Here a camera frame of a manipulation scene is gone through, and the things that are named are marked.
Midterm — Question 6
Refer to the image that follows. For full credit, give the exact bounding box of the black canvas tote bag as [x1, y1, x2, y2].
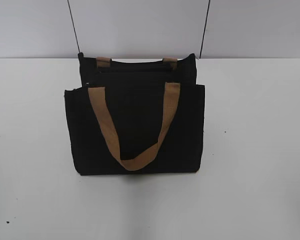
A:
[64, 53, 205, 176]

